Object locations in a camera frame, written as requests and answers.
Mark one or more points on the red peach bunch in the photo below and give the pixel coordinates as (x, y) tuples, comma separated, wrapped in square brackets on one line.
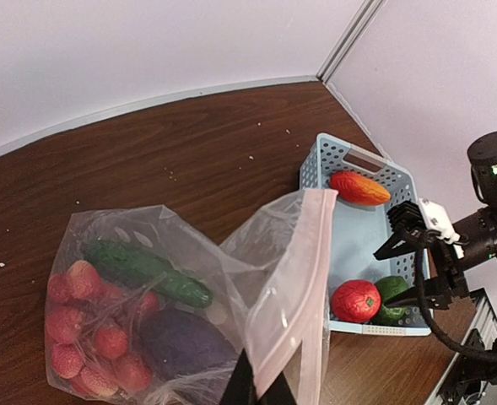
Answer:
[(91, 334)]

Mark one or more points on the red tomato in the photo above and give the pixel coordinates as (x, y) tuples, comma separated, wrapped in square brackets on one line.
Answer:
[(356, 301)]

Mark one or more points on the dark purple eggplant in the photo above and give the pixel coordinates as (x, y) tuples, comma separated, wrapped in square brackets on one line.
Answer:
[(177, 343)]

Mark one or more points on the light blue plastic basket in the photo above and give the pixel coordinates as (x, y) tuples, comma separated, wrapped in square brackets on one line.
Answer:
[(357, 232)]

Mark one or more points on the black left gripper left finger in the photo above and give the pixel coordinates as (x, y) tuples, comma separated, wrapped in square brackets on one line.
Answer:
[(240, 389)]

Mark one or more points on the clear zip top bag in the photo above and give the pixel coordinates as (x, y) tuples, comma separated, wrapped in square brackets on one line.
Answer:
[(269, 284)]

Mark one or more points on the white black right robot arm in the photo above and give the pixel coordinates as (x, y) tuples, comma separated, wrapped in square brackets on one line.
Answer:
[(476, 365)]

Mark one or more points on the green cucumber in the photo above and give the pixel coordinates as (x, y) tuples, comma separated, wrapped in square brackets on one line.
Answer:
[(121, 263)]

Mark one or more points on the orange red pepper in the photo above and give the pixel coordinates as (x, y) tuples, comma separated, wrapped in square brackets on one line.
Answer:
[(357, 189)]

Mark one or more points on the right aluminium frame post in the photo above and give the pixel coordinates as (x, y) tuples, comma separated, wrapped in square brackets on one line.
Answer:
[(356, 27)]

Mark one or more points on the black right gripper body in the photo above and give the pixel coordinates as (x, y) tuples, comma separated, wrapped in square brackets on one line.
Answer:
[(446, 280)]

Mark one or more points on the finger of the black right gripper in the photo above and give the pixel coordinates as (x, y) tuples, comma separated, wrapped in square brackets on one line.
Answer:
[(400, 243), (412, 297)]

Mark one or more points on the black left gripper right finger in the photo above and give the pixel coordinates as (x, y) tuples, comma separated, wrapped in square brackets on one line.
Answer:
[(279, 393)]

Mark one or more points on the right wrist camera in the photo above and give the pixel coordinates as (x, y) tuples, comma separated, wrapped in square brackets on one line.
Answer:
[(408, 215)]

